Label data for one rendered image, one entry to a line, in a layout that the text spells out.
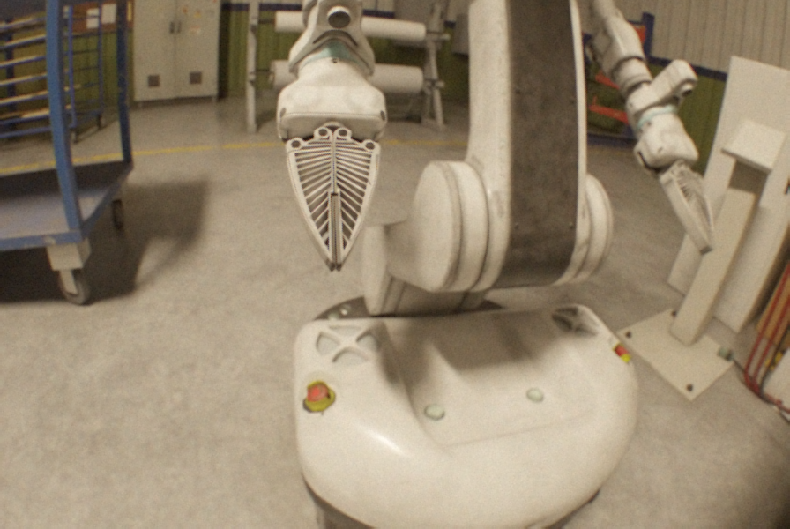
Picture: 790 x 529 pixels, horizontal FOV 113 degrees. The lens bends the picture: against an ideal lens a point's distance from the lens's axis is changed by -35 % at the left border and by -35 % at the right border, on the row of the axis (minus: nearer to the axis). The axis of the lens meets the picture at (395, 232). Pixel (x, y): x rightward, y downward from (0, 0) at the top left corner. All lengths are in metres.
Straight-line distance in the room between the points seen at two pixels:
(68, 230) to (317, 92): 1.00
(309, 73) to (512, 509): 0.51
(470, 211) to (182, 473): 0.75
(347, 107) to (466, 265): 0.20
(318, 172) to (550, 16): 0.32
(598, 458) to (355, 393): 0.33
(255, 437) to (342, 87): 0.74
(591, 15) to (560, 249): 0.42
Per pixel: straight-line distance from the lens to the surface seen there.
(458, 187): 0.41
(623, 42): 0.69
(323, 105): 0.36
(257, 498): 0.84
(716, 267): 1.44
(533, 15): 0.49
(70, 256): 1.32
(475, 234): 0.41
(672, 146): 0.58
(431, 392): 0.61
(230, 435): 0.93
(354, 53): 0.41
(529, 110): 0.45
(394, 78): 3.92
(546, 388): 0.67
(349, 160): 0.34
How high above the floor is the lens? 0.75
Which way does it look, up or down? 25 degrees down
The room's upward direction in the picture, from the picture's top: 6 degrees clockwise
